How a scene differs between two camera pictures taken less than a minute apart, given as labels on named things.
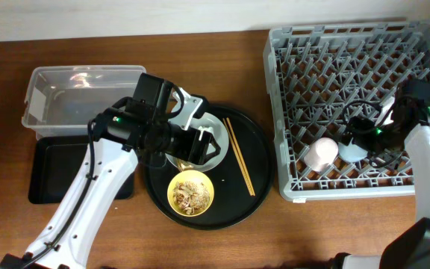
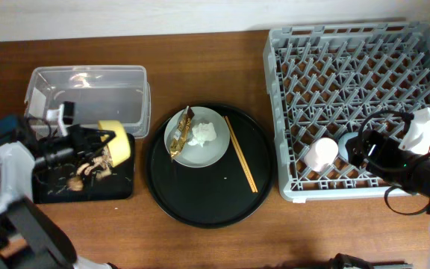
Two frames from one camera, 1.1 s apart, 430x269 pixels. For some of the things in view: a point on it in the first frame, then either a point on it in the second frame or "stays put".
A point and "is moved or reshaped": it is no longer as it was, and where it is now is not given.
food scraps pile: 190,196 is moved or reshaped
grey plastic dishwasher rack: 313,72 stays put
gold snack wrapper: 183,166 is moved or reshaped
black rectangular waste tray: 59,164 stays put
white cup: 321,154 stays put
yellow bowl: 190,193 is moved or reshaped
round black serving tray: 241,181 stays put
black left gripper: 190,152 to 86,134
